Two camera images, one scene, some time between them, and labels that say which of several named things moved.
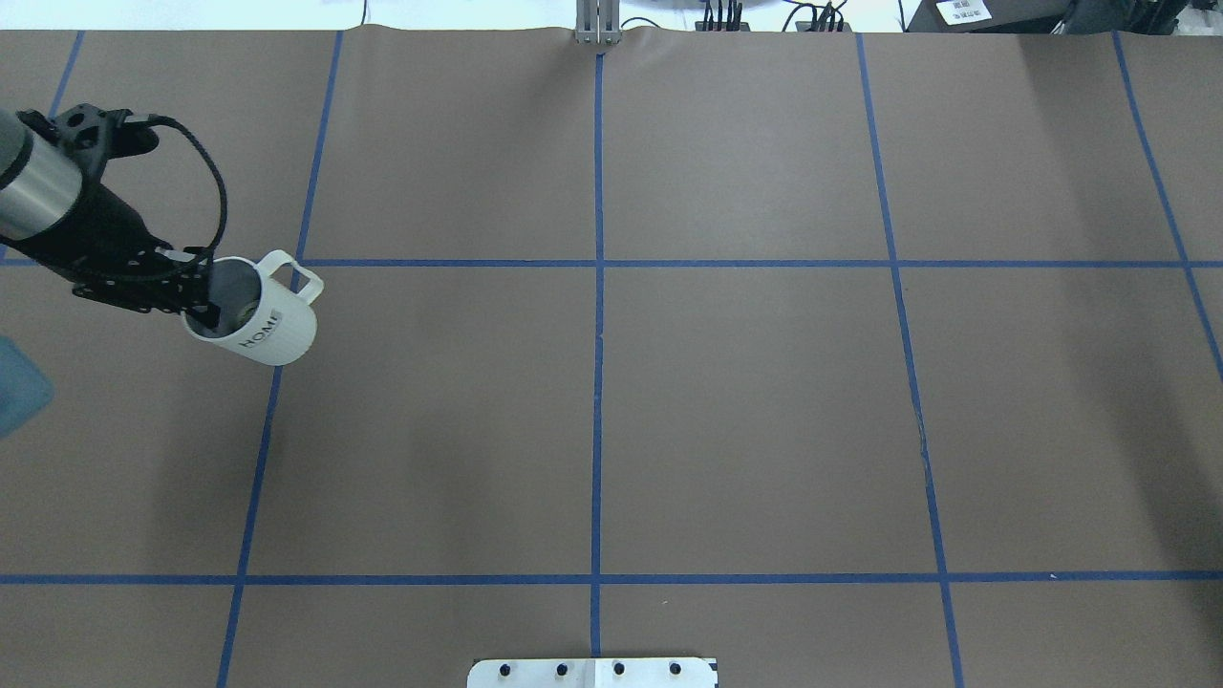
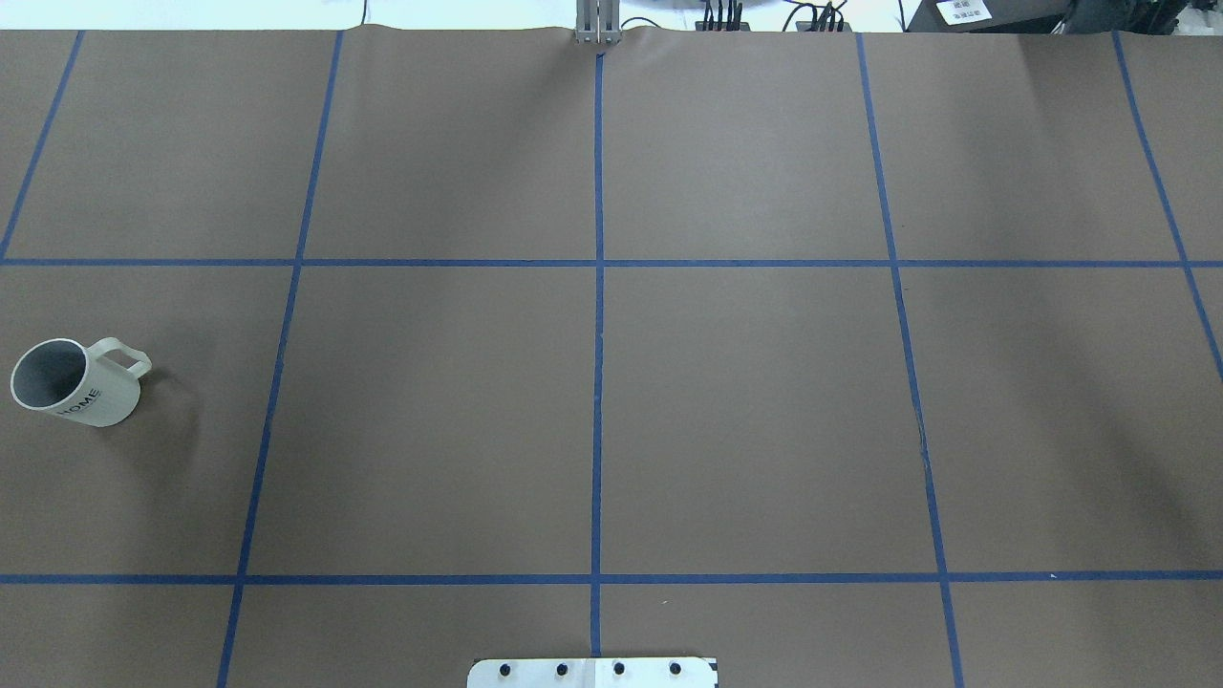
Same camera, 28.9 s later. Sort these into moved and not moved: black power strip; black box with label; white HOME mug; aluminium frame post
Moved: white HOME mug
Not moved: aluminium frame post; black power strip; black box with label
